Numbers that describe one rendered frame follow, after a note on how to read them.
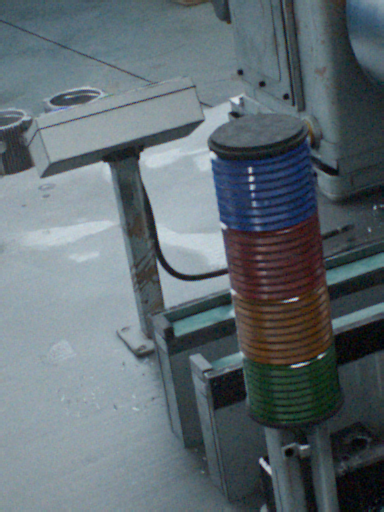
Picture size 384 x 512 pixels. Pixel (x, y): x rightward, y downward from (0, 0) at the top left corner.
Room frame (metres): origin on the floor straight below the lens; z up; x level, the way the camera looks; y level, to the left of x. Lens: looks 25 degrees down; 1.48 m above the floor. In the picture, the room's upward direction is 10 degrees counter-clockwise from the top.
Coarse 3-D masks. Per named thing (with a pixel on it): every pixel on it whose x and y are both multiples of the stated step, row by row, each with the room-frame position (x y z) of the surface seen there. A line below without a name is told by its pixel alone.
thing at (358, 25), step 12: (348, 0) 1.53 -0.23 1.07; (360, 0) 1.48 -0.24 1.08; (372, 0) 1.45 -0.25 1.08; (348, 12) 1.52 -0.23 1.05; (360, 12) 1.47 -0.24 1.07; (372, 12) 1.45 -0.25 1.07; (348, 24) 1.52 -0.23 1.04; (360, 24) 1.47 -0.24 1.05; (372, 24) 1.45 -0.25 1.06; (360, 36) 1.47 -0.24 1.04; (372, 36) 1.45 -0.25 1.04; (360, 48) 1.48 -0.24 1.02; (372, 48) 1.45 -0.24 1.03; (360, 60) 1.49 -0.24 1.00; (372, 60) 1.46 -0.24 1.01; (372, 72) 1.47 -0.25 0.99
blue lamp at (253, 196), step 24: (216, 168) 0.71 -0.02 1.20; (240, 168) 0.70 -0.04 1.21; (264, 168) 0.69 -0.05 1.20; (288, 168) 0.70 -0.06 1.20; (312, 168) 0.72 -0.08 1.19; (216, 192) 0.72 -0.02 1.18; (240, 192) 0.70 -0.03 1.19; (264, 192) 0.69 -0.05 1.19; (288, 192) 0.70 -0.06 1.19; (312, 192) 0.71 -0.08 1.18; (240, 216) 0.70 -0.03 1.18; (264, 216) 0.69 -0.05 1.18; (288, 216) 0.70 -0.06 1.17
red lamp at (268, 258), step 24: (312, 216) 0.71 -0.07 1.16; (240, 240) 0.70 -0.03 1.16; (264, 240) 0.70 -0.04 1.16; (288, 240) 0.69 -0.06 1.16; (312, 240) 0.70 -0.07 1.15; (240, 264) 0.70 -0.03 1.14; (264, 264) 0.70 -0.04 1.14; (288, 264) 0.69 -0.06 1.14; (312, 264) 0.70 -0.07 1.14; (240, 288) 0.71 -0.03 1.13; (264, 288) 0.70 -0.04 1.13; (288, 288) 0.69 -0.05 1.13
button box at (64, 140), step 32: (128, 96) 1.27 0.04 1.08; (160, 96) 1.27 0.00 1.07; (192, 96) 1.28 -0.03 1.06; (32, 128) 1.25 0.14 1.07; (64, 128) 1.24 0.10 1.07; (96, 128) 1.24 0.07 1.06; (128, 128) 1.25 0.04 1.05; (160, 128) 1.26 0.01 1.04; (192, 128) 1.29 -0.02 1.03; (64, 160) 1.22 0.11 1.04; (96, 160) 1.28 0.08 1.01
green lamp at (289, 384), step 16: (240, 352) 0.72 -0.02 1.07; (256, 368) 0.70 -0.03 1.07; (272, 368) 0.70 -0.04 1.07; (288, 368) 0.69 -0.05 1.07; (304, 368) 0.70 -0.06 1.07; (320, 368) 0.70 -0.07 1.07; (336, 368) 0.72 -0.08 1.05; (256, 384) 0.71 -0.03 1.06; (272, 384) 0.70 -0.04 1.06; (288, 384) 0.69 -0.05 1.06; (304, 384) 0.69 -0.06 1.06; (320, 384) 0.70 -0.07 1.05; (336, 384) 0.71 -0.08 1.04; (256, 400) 0.71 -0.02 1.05; (272, 400) 0.70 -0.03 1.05; (288, 400) 0.70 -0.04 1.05; (304, 400) 0.69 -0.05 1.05; (320, 400) 0.70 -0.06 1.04; (336, 400) 0.71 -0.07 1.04; (272, 416) 0.70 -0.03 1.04; (288, 416) 0.69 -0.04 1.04; (304, 416) 0.69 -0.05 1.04; (320, 416) 0.70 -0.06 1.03
